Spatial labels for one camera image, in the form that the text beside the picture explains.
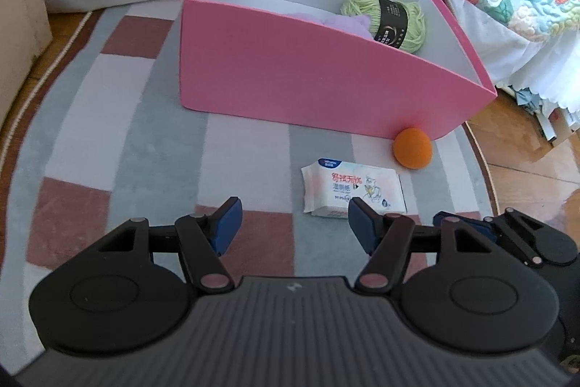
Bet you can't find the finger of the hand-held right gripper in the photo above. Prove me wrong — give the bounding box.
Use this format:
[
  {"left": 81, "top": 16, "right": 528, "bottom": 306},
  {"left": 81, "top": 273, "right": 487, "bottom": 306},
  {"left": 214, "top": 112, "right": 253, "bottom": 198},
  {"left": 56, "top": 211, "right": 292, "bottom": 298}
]
[{"left": 432, "top": 208, "right": 544, "bottom": 269}]

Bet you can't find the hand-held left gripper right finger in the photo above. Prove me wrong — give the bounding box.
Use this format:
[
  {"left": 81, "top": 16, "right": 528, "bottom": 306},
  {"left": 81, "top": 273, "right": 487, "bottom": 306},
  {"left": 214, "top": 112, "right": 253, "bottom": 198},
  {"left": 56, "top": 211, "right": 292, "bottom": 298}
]
[{"left": 347, "top": 197, "right": 496, "bottom": 292}]

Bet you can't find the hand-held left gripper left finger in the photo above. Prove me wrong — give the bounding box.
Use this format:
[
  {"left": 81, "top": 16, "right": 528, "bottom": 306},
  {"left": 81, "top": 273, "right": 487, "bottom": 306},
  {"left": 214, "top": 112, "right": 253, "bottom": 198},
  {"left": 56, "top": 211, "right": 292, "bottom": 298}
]
[{"left": 96, "top": 197, "right": 243, "bottom": 292}]

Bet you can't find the white wet wipes pack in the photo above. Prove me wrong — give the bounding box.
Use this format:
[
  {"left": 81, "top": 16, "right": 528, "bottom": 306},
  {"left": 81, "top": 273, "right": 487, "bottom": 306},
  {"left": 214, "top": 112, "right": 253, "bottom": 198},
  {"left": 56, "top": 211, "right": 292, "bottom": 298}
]
[{"left": 301, "top": 158, "right": 407, "bottom": 218}]

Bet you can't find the pink cardboard box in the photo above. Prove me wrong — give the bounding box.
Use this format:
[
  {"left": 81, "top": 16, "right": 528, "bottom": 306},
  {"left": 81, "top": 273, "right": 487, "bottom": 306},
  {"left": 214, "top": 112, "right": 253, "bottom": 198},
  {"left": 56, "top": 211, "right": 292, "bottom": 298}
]
[{"left": 179, "top": 0, "right": 498, "bottom": 140}]

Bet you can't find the purple plush toy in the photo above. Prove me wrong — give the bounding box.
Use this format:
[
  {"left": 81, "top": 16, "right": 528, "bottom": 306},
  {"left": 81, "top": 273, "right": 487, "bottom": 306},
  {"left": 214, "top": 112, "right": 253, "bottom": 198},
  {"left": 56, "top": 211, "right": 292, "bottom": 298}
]
[{"left": 283, "top": 12, "right": 373, "bottom": 40}]

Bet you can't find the green yarn ball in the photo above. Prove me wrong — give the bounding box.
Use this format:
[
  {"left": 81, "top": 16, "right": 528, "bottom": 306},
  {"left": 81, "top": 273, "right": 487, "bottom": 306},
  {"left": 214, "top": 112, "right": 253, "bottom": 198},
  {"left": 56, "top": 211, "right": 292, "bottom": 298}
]
[{"left": 340, "top": 0, "right": 427, "bottom": 53}]

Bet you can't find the orange makeup sponge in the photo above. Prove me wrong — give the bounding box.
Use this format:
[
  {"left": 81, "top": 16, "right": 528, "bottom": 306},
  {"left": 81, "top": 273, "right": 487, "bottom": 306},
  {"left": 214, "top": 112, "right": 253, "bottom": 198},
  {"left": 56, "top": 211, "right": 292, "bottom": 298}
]
[{"left": 393, "top": 127, "right": 433, "bottom": 169}]

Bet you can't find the checkered rug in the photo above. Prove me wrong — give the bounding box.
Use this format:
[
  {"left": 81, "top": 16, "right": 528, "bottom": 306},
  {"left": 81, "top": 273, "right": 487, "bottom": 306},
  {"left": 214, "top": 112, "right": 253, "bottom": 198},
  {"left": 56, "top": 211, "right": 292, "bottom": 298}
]
[{"left": 0, "top": 0, "right": 499, "bottom": 375}]

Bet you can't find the crumpled blue paper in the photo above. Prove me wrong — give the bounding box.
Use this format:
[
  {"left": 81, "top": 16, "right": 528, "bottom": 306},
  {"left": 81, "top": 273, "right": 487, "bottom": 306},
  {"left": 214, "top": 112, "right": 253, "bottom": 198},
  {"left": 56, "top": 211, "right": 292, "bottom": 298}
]
[{"left": 510, "top": 85, "right": 580, "bottom": 146}]

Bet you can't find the beige cabinet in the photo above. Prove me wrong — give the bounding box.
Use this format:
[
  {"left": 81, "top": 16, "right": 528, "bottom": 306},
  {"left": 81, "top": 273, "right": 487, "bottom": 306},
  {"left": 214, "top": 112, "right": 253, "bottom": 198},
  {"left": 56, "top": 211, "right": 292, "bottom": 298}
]
[{"left": 0, "top": 0, "right": 53, "bottom": 130}]

